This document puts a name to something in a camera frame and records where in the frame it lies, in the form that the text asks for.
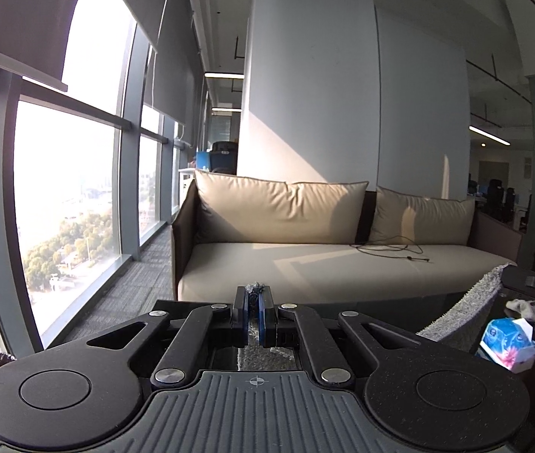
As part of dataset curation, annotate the white desk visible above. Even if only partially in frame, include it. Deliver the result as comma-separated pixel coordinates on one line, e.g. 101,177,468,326
177,167,198,201

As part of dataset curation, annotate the grey roller blind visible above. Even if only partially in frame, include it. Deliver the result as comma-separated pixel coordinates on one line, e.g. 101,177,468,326
0,0,93,94
144,0,202,126

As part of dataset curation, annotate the beige sofa back cushion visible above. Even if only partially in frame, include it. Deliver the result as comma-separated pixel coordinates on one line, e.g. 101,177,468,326
193,169,370,245
368,186,477,247

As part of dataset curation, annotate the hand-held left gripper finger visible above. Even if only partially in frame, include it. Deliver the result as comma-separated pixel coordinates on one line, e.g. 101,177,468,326
258,286,420,388
85,286,255,389

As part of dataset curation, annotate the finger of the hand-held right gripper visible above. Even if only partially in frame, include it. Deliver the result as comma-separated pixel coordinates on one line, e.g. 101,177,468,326
500,267,535,302

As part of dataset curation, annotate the row of black office chairs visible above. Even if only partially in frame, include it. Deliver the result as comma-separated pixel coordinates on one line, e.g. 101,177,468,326
467,178,532,233

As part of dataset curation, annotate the black office chair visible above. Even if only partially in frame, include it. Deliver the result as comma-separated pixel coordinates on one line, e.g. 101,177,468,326
210,140,240,176

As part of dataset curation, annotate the crumpled white tissue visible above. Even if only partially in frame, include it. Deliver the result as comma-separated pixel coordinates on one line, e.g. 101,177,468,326
505,298,535,322

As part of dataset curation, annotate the grey towel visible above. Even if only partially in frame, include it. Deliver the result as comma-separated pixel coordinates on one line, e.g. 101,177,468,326
238,263,518,373

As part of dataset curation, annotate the black cable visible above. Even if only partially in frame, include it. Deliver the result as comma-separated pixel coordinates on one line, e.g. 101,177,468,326
350,235,431,264

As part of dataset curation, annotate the blue tissue pack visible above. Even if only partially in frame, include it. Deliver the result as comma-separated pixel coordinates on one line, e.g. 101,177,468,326
475,317,535,373

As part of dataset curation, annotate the beige sofa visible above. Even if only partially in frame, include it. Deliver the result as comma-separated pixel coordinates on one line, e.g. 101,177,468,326
170,169,524,304

